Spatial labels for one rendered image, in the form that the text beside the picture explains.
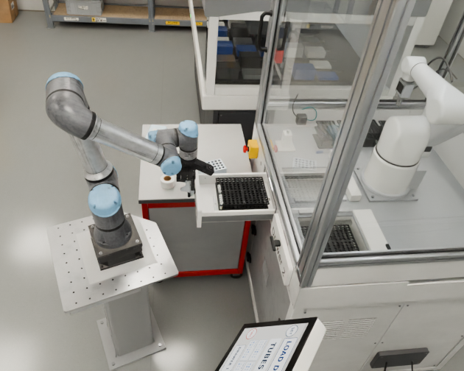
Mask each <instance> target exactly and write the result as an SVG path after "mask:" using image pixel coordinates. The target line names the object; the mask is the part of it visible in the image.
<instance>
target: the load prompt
mask: <svg viewBox="0 0 464 371"><path fill-rule="evenodd" d="M297 340H298V337H295V338H284V340H283V342H282V344H281V346H280V348H279V349H278V352H277V353H276V355H275V358H274V359H273V361H272V363H271V365H270V367H269V369H268V371H282V369H283V368H284V365H285V363H286V362H287V359H288V358H289V355H290V353H291V352H292V349H293V347H294V346H295V343H296V341H297Z"/></svg>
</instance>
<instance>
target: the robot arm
mask: <svg viewBox="0 0 464 371"><path fill-rule="evenodd" d="M83 88H84V87H83V84H82V82H81V80H80V78H79V77H77V76H76V75H74V74H72V73H69V72H58V73H56V74H53V75H51V76H50V78H48V80H47V83H46V113H47V116H48V117H49V119H50V120H51V121H52V122H53V123H54V124H55V125H56V126H58V127H59V128H60V129H62V130H63V131H65V132H67V133H68V134H69V136H70V138H71V140H72V142H73V144H74V147H75V149H76V151H77V153H78V155H79V157H80V160H81V161H82V164H83V166H84V170H83V176H84V178H85V180H86V182H87V184H88V188H89V195H88V206H89V208H90V209H91V213H92V217H93V219H94V224H95V226H94V240H95V242H96V243H97V244H98V245H99V246H100V247H102V248H105V249H116V248H119V247H121V246H123V245H125V244H126V243H127V242H128V241H129V240H130V238H131V236H132V228H131V225H130V223H129V222H128V221H127V219H126V218H125V217H124V211H123V207H122V198H121V194H120V190H119V181H118V173H117V171H116V169H115V167H114V166H113V165H112V163H111V162H110V161H108V160H106V159H105V156H104V154H103V151H102V148H101V146H100V144H99V143H101V144H104V145H105V146H109V147H111V148H113V149H116V150H119V151H120V152H123V153H126V154H129V155H132V156H133V157H136V158H139V159H141V160H144V161H146V162H148V163H151V164H154V165H156V166H159V167H161V171H162V172H163V173H164V174H165V175H167V176H173V175H176V182H182V183H186V185H185V186H183V187H181V188H180V190H181V191H185V192H189V193H191V196H192V195H193V193H194V181H195V180H196V170H198V171H200V172H203V173H205V174H207V175H210V176H211V175H212V174H213V173H214V166H212V165H210V164H208V163H206V162H204V161H201V160H199V159H197V147H198V135H199V133H198V125H197V124H196V123H195V122H194V121H191V120H185V121H182V122H181V123H180V124H179V127H177V128H172V129H165V130H153V131H149V132H148V139H146V138H144V137H142V136H140V135H137V134H135V133H133V132H131V131H128V130H126V129H124V128H121V127H119V126H116V125H115V124H112V123H110V122H108V121H106V120H103V119H101V118H98V116H97V114H96V113H95V112H93V111H91V110H90V107H89V105H88V102H87V99H86V98H85V94H84V91H83ZM176 147H179V153H178V152H177V148H176ZM180 176H181V178H180Z"/></svg>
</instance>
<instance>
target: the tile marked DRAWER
mask: <svg viewBox="0 0 464 371"><path fill-rule="evenodd" d="M245 347H246V344H244V345H237V346H236V347H235V348H234V350H233V352H232V354H231V355H230V357H229V358H228V360H227V361H226V363H225V365H224V367H223V368H222V370H221V371H231V370H232V369H233V367H234V365H235V363H236V362H237V360H238V359H239V357H240V356H241V354H242V352H243V350H244V349H245Z"/></svg>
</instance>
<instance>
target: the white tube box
mask: <svg viewBox="0 0 464 371"><path fill-rule="evenodd" d="M206 163H208V164H210V165H212V166H214V174H221V173H226V171H227V168H226V166H225V164H224V163H223V162H222V160H221V158H220V159H216V160H210V161H206Z"/></svg>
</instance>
